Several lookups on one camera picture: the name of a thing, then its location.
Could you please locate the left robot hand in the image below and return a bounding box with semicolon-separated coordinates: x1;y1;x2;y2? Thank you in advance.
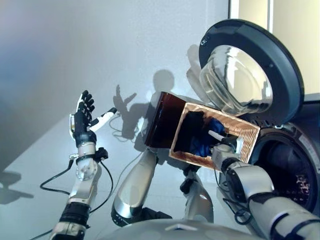
68;90;118;146

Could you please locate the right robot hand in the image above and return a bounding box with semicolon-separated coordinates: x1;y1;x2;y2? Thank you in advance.
208;129;238;152

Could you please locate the blue garment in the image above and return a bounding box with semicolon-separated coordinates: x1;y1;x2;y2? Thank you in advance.
191;118;226;157

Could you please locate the black garment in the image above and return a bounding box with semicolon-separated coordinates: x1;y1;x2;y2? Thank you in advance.
178;111;206;153

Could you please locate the dark grey washing machine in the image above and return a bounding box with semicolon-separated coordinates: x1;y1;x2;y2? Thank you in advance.
217;93;320;218

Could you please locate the wicker laundry basket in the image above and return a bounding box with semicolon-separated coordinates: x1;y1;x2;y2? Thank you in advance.
168;101;261;171

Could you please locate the dark brown glossy stool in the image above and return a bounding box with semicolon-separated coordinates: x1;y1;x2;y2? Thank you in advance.
143;91;187;151

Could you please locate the left silver robot leg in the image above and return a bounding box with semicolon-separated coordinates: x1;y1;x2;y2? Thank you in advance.
111;147;158;227

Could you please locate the round glass washer door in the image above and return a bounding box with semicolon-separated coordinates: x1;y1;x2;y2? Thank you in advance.
198;18;305;125

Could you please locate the grey robot torso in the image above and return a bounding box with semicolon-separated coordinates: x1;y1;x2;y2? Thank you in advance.
96;218;253;240

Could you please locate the white floor cable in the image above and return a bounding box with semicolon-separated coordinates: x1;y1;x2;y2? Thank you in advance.
111;117;141;176

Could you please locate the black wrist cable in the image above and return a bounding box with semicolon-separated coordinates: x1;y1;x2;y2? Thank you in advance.
39;159;115;213

